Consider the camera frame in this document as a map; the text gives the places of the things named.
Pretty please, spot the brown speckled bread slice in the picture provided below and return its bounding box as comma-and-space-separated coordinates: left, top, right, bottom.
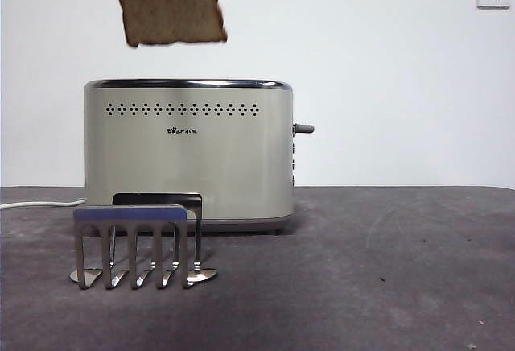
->
110, 0, 229, 49

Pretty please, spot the steel toast rack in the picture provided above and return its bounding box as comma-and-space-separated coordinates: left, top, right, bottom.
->
68, 192, 220, 291

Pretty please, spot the white power cable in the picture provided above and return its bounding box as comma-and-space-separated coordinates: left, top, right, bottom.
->
0, 198, 88, 210

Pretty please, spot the beige steel toaster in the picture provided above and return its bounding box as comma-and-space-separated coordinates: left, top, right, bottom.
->
83, 79, 296, 236

